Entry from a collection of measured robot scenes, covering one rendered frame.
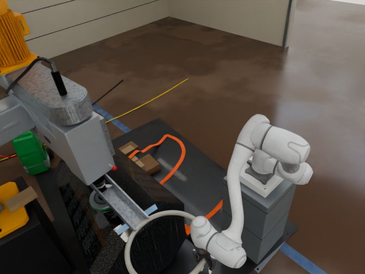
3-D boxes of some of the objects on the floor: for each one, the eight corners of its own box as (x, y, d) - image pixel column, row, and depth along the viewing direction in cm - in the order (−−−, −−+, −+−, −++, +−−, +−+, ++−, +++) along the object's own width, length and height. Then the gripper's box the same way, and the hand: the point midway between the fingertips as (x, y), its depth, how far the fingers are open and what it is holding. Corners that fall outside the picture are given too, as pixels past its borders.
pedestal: (-2, 324, 219) (-62, 284, 172) (-15, 260, 262) (-65, 213, 215) (78, 271, 247) (45, 223, 200) (55, 220, 290) (24, 172, 243)
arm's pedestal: (246, 204, 288) (253, 145, 237) (290, 235, 258) (309, 175, 207) (213, 235, 264) (213, 178, 213) (258, 273, 234) (270, 217, 183)
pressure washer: (26, 160, 366) (-8, 104, 310) (54, 152, 374) (25, 96, 319) (25, 179, 340) (-12, 121, 284) (55, 169, 348) (24, 112, 293)
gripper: (221, 247, 143) (223, 271, 157) (190, 235, 151) (195, 259, 164) (216, 259, 138) (218, 283, 152) (184, 247, 146) (189, 271, 159)
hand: (206, 267), depth 156 cm, fingers closed on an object, 4 cm apart
